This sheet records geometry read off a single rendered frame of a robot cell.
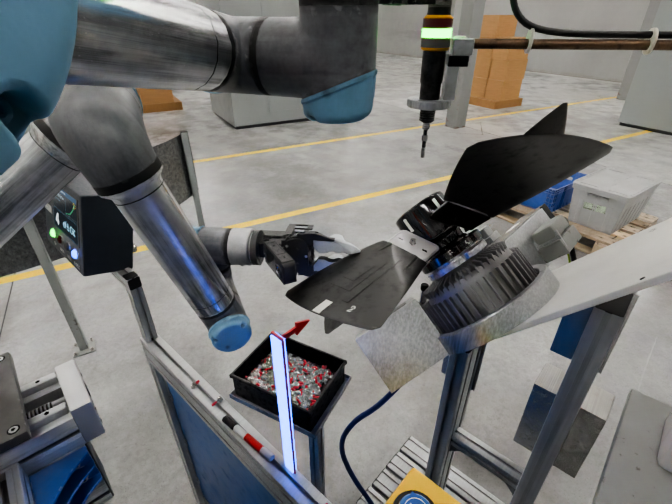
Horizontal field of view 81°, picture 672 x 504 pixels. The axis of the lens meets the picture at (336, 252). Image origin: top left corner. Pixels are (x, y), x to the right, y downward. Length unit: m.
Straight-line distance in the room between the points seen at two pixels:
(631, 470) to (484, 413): 1.16
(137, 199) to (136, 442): 1.57
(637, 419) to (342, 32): 0.95
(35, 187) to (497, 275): 0.78
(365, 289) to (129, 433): 1.62
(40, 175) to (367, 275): 0.53
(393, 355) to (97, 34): 0.71
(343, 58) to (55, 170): 0.50
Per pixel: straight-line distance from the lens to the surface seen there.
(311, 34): 0.41
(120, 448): 2.08
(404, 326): 0.83
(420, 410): 2.02
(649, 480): 1.00
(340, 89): 0.40
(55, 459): 0.93
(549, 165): 0.68
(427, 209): 0.82
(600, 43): 0.74
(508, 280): 0.79
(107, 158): 0.59
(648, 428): 1.08
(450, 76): 0.68
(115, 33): 0.33
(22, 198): 0.77
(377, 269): 0.71
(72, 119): 0.62
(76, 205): 1.01
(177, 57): 0.37
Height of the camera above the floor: 1.58
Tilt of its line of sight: 31 degrees down
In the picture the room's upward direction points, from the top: straight up
